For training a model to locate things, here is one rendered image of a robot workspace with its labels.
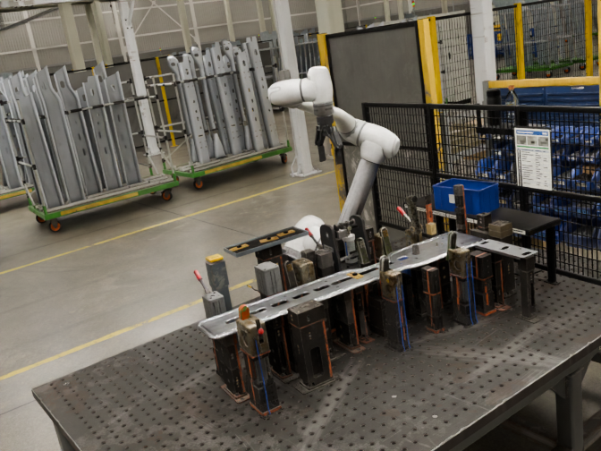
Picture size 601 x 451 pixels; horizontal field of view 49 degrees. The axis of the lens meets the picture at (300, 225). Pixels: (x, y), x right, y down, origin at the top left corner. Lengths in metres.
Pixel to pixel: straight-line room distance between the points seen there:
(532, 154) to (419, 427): 1.52
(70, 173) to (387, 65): 5.35
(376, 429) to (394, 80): 3.39
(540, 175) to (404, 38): 2.14
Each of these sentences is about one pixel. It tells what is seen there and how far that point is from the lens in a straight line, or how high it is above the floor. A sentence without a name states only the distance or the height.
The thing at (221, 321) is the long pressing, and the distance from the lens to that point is 2.62.
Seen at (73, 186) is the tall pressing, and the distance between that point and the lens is 9.44.
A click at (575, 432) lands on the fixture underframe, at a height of 0.31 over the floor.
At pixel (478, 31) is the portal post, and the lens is 7.24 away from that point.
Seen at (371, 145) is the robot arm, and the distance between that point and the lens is 3.34.
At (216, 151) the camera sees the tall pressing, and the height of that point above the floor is 0.43.
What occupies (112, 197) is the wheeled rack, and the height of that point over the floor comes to 0.27.
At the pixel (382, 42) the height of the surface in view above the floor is 1.87.
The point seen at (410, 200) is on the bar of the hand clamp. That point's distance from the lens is 3.18.
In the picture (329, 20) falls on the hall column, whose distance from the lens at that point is 10.54.
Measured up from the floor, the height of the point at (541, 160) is 1.29.
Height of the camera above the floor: 2.02
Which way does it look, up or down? 16 degrees down
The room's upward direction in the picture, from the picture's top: 9 degrees counter-clockwise
